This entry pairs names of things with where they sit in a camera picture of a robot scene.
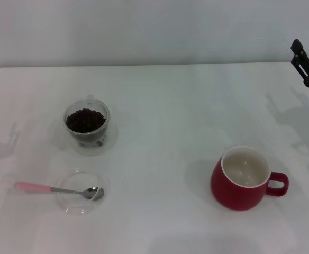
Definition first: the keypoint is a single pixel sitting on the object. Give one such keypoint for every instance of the red mug white inside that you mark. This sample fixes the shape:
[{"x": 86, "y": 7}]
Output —
[{"x": 234, "y": 195}]

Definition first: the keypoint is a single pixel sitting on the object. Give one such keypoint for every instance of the dark coffee beans pile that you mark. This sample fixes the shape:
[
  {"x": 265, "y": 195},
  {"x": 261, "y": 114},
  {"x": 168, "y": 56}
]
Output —
[{"x": 85, "y": 120}]

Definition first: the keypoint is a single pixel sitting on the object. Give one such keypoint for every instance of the clear glass lid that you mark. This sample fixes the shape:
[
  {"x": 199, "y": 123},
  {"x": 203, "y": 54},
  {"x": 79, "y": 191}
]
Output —
[{"x": 75, "y": 205}]

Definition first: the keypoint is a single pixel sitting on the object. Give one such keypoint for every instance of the double-wall glass cup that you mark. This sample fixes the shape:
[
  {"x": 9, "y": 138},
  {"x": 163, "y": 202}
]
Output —
[{"x": 87, "y": 137}]

